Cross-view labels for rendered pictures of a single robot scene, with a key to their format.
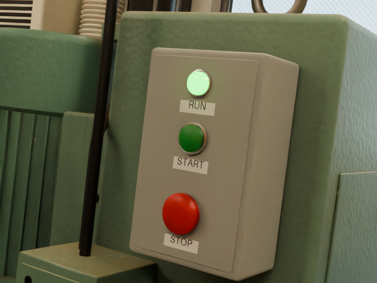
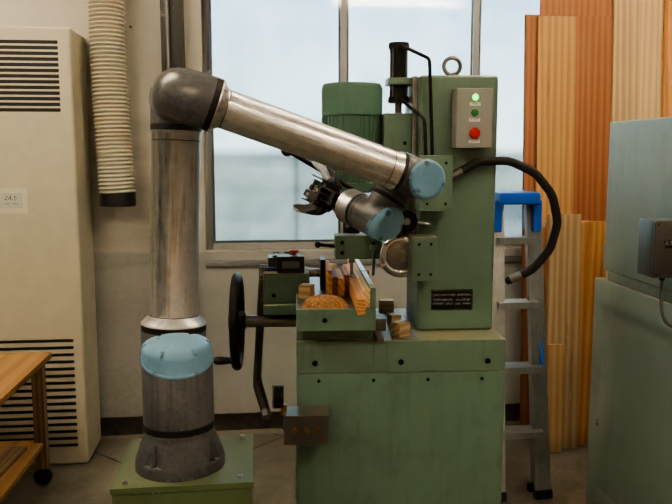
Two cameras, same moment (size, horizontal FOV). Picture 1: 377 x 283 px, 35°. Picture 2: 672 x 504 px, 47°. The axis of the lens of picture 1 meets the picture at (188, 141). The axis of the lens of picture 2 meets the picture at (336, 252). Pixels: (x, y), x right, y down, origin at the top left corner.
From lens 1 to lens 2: 1.88 m
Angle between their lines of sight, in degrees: 36
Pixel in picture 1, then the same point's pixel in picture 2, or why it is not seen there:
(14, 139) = (362, 126)
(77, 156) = (394, 129)
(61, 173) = (386, 137)
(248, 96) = (489, 99)
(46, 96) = (373, 108)
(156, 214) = (465, 135)
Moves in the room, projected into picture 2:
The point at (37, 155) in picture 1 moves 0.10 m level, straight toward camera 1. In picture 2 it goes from (371, 132) to (400, 131)
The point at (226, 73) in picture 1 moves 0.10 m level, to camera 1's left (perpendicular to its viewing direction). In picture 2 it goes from (482, 94) to (456, 92)
